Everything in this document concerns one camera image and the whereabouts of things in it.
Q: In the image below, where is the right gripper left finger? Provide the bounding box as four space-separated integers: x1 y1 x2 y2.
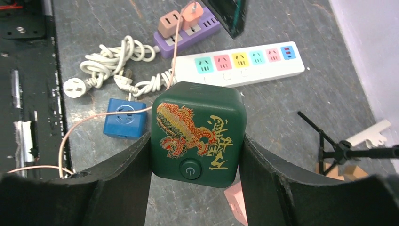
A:
0 133 152 226

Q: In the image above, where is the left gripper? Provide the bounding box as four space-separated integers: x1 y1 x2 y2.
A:
202 0 249 39

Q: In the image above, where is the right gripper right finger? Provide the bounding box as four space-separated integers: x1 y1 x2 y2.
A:
239 136 399 226

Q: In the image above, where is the pink cube socket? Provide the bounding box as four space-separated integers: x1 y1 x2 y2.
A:
224 182 248 226

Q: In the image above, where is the white multicolour power strip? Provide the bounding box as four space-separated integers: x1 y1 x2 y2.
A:
174 41 305 88

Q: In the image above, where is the brown charger plug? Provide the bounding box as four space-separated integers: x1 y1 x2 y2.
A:
158 10 183 39

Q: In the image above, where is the blue cube socket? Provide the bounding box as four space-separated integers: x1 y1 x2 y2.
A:
103 98 147 140

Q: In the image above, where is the purple USB power strip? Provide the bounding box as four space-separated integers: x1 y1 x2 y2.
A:
153 7 222 58

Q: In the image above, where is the dark green cube socket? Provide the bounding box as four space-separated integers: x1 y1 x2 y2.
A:
150 81 247 188

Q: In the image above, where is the pink charger plug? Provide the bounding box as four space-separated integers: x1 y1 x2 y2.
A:
181 1 204 30

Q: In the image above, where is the lower wooden block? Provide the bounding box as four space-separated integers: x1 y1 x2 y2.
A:
315 161 345 182

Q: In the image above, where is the wooden block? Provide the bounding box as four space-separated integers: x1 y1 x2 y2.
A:
315 161 345 182
343 165 368 181

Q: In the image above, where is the upper wooden block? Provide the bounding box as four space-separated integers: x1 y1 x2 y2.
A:
343 165 368 181

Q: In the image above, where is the black tripod stand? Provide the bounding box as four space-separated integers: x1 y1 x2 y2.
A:
297 111 399 179

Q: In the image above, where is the pink charging cable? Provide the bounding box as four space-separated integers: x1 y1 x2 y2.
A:
6 0 197 179

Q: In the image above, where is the white strip cord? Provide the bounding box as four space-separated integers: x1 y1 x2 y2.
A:
113 67 177 98

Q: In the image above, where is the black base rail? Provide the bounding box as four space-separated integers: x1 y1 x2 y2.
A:
0 0 66 180

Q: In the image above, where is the white bracket piece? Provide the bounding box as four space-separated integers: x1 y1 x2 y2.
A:
346 120 391 148

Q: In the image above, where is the white coiled power cord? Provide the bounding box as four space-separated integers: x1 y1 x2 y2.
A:
63 35 157 99

